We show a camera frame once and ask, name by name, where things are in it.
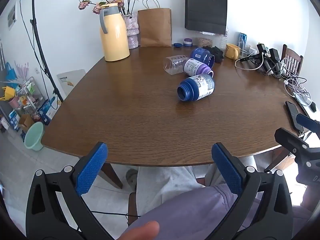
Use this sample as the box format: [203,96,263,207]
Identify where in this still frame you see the black handle device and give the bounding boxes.
[240,53,263,63]

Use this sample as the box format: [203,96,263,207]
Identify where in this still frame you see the person's white trousers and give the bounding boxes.
[136,156,256,207]

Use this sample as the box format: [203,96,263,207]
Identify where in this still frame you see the white wall vent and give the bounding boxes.
[7,1,18,30]

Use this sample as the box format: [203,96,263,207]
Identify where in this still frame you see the person's grey shoe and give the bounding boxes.
[126,169,139,188]

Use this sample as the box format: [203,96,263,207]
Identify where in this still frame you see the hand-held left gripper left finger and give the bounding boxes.
[26,142,114,240]

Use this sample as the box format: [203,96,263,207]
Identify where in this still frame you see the black camera device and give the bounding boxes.
[269,48,281,63]
[257,43,269,61]

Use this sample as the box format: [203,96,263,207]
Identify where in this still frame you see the white sign board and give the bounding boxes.
[56,69,87,101]

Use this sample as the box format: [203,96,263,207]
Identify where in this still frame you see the pink white vase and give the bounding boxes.
[122,13,140,50]

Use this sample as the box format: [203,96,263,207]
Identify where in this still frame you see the black phone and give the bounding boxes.
[285,101,305,133]

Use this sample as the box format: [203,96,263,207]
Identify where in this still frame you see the yellow thermos jug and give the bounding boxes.
[99,2,130,62]

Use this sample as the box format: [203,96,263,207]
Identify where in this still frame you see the clear plastic cup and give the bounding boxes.
[163,54,188,75]

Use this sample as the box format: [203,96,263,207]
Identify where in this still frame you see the black cloth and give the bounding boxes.
[202,45,225,63]

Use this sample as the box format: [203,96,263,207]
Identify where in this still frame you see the black paper bag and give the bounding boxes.
[185,0,228,35]

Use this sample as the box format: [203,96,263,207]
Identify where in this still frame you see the clear plastic bottle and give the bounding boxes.
[215,29,229,52]

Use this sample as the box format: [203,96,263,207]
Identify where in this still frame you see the blue white box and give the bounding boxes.
[37,96,58,125]

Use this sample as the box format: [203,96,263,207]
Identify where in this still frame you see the metal storage rack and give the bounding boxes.
[0,76,45,130]

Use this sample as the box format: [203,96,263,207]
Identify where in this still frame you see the wooden chair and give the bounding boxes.
[280,44,304,77]

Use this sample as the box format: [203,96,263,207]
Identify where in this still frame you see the person's left hand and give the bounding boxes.
[119,221,160,240]

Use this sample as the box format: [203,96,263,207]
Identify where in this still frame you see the yellow mug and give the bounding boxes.
[225,44,241,60]

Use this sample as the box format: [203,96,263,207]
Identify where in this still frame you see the brown paper bag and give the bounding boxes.
[137,0,172,47]

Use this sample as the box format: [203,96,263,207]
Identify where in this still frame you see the white power strip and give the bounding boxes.
[292,91,318,113]

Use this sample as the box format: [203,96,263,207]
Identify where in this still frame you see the person's right forearm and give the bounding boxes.
[301,184,320,212]

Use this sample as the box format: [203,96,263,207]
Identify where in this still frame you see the black light stand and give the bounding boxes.
[20,0,64,104]

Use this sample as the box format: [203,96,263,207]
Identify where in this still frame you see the cardboard box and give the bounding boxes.
[18,114,35,132]

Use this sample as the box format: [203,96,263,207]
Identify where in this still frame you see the clear plastic container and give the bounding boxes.
[239,42,251,58]

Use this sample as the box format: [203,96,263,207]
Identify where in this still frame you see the white cables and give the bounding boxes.
[234,55,314,107]

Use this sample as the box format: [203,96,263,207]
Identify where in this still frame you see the thin black cable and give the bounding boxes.
[91,210,141,218]

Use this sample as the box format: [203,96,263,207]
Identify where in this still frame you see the clear snack jar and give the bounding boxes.
[196,37,213,49]

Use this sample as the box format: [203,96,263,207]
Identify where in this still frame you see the blue hanging bag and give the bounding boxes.
[5,62,16,82]

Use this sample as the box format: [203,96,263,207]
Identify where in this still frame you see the purple and white cup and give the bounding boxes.
[184,58,214,78]

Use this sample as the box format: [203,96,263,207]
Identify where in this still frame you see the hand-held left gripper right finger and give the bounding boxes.
[211,142,293,240]

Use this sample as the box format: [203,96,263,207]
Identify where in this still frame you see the green plastic bucket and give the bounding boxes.
[24,122,45,151]

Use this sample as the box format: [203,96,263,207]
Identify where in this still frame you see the dark blue labelled cup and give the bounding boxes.
[177,73,215,102]

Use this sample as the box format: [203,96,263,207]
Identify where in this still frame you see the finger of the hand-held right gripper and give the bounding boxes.
[296,114,320,132]
[274,127,320,167]

